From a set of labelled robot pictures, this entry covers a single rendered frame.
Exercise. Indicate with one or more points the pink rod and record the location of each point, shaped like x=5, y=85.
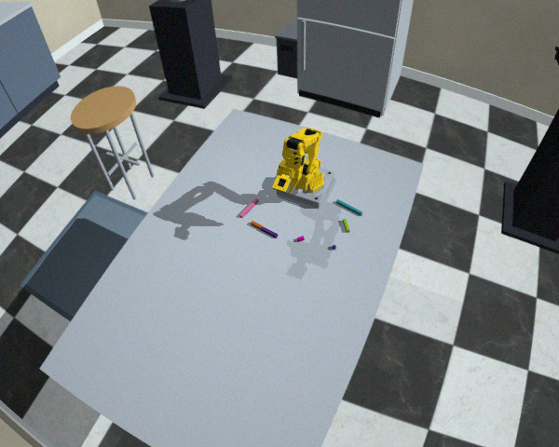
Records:
x=248, y=208

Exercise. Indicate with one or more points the purple rod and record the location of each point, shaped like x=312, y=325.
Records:
x=269, y=232

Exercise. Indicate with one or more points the turquoise rod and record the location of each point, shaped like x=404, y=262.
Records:
x=348, y=207

